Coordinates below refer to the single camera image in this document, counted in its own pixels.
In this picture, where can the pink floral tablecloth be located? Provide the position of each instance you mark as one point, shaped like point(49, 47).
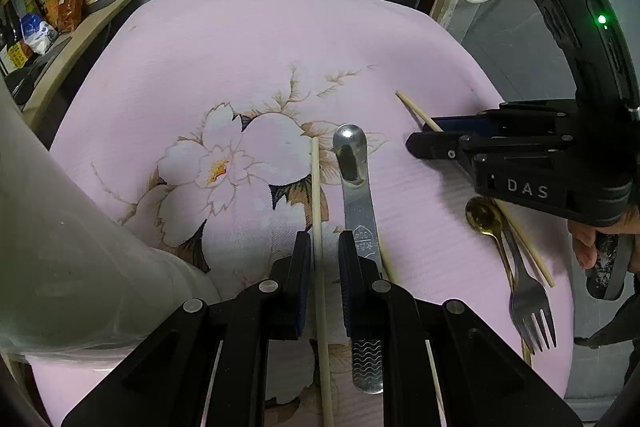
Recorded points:
point(225, 57)

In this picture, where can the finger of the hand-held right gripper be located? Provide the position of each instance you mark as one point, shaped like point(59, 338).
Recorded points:
point(465, 123)
point(435, 145)

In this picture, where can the steel fork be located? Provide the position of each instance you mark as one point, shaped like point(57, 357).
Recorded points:
point(530, 307)

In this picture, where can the white plastic utensil basket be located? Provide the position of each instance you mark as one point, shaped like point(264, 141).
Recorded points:
point(75, 247)

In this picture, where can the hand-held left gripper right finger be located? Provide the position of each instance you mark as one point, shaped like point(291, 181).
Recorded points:
point(346, 287)

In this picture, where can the white and blue bag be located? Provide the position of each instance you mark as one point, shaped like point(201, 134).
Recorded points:
point(39, 32)

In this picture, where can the gold spoon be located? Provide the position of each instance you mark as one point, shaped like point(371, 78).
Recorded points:
point(482, 214)

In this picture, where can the dark bottle with yellow label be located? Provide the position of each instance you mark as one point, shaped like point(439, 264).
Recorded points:
point(17, 52)

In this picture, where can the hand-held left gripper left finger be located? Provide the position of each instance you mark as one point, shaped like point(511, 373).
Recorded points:
point(302, 287)

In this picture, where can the person's right hand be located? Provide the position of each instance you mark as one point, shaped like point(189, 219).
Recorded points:
point(582, 247)

